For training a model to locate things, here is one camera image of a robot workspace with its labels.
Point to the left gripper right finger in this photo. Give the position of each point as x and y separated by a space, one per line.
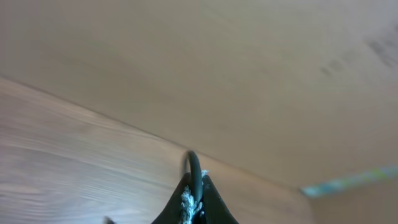
214 209

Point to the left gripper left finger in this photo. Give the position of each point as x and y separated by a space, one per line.
180 209

